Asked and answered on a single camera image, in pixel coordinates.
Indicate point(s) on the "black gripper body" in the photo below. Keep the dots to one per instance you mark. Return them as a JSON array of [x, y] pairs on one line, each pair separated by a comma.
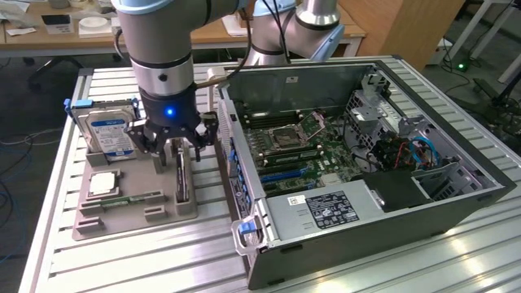
[[168, 105]]

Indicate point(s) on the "low-profile graphics card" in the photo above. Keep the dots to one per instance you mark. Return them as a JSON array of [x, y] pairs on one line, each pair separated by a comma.
[[181, 177]]

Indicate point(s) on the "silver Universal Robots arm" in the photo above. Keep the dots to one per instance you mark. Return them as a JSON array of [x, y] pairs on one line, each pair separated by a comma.
[[159, 45]]

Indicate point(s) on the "hard disk with blue label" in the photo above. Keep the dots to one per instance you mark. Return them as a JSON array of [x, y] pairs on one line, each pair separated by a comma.
[[109, 134]]

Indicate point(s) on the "grey parts rack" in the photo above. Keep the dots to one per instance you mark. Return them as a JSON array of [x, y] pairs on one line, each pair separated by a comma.
[[139, 186]]

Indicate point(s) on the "silver CPU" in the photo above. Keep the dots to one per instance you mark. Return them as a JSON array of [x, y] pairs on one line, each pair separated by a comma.
[[101, 183]]

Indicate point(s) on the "blue disk caddy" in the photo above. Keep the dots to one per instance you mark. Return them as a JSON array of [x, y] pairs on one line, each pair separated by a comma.
[[83, 103]]

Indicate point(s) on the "CPU socket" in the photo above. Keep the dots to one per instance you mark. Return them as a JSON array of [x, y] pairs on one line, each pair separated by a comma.
[[285, 137]]

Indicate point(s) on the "green RAM stick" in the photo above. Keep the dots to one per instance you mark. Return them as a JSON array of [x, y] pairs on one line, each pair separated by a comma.
[[125, 200]]

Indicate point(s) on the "installed black RAM stick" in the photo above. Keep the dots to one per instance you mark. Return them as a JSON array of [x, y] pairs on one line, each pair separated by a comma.
[[291, 156]]

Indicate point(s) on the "blue expansion slot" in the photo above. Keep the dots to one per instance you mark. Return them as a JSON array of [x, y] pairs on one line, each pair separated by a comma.
[[283, 176]]

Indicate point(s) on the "green motherboard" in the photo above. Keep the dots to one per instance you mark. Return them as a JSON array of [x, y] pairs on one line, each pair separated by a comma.
[[301, 164]]

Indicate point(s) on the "open socket cover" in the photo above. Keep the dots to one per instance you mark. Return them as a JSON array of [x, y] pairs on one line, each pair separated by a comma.
[[313, 119]]

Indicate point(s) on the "stack of white papers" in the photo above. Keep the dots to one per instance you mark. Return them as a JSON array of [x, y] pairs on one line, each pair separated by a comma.
[[236, 26]]

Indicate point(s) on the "white box with round hole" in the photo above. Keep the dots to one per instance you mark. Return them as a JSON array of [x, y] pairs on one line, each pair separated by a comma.
[[95, 27]]

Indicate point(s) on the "black office chair base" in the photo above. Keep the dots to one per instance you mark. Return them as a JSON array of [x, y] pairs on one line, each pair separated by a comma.
[[48, 68]]

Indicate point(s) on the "blue case latch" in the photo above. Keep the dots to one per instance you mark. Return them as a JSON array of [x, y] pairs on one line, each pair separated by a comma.
[[245, 228]]

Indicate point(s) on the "wooden desk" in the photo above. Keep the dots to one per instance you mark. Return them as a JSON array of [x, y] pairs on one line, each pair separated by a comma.
[[48, 41]]

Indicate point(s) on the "grey power supply unit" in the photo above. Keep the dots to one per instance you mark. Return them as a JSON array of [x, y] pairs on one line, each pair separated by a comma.
[[321, 210]]

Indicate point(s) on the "metal disk bay cage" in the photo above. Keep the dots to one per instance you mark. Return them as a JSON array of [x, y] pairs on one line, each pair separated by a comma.
[[368, 116]]

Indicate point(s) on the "grey cup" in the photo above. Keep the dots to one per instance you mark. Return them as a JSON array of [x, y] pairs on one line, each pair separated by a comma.
[[59, 3]]

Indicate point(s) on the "open black PC case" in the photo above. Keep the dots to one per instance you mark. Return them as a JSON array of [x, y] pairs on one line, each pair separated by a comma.
[[366, 183]]

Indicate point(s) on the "white paper note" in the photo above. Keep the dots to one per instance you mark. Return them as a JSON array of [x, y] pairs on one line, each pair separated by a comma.
[[20, 31]]

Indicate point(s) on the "black plastic shroud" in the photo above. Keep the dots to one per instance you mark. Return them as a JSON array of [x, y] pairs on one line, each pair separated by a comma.
[[394, 190]]

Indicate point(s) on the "wooden cabinet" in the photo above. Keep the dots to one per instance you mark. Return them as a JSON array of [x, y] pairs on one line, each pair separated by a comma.
[[398, 30]]

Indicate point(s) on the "green indicator light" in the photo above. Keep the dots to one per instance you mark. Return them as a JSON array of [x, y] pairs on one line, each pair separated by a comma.
[[461, 65]]

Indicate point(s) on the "white desk frame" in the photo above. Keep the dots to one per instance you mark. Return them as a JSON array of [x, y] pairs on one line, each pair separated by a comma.
[[472, 30]]

